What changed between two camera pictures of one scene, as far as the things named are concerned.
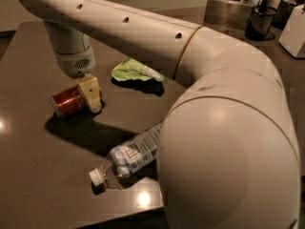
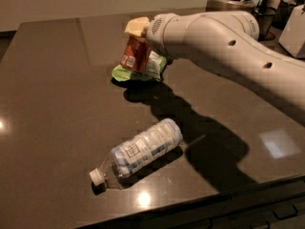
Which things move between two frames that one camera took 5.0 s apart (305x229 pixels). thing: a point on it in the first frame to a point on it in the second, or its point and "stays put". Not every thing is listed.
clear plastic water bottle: [128, 159] stays put
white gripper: [75, 63] to [159, 34]
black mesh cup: [259, 22] stays put
